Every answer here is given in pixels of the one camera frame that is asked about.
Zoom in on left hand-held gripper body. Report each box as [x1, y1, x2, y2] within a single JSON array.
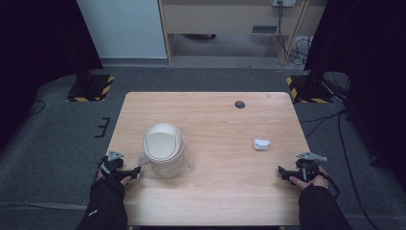
[[100, 149, 125, 176]]

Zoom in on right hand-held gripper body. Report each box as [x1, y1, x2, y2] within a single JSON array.
[[295, 151, 328, 184]]

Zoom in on white paper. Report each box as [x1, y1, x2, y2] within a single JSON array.
[[253, 138, 272, 151]]

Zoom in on white swing-lid trash bin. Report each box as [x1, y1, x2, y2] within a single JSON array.
[[142, 122, 187, 179]]

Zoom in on person's left hand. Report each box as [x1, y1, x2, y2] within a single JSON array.
[[97, 168, 132, 188]]

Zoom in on person's right hand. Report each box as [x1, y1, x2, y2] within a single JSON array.
[[288, 165, 329, 192]]

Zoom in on clear plastic bin liner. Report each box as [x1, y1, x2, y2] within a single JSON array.
[[137, 149, 193, 179]]

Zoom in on black stand base yellow stripes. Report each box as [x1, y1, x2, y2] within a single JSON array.
[[66, 60, 116, 104], [285, 68, 335, 104]]

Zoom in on black curtain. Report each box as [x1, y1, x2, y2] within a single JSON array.
[[304, 0, 406, 191], [0, 0, 104, 151]]

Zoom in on light wooden desk cabinet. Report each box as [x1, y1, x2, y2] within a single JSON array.
[[158, 0, 328, 67]]

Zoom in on grey power strip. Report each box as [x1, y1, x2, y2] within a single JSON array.
[[271, 0, 297, 9]]

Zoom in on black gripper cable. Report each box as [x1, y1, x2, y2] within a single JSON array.
[[319, 171, 342, 199]]

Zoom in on long black floor cable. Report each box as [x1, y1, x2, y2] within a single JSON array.
[[300, 107, 381, 230]]

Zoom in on black hanging cables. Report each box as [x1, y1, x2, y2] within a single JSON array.
[[275, 1, 314, 67]]

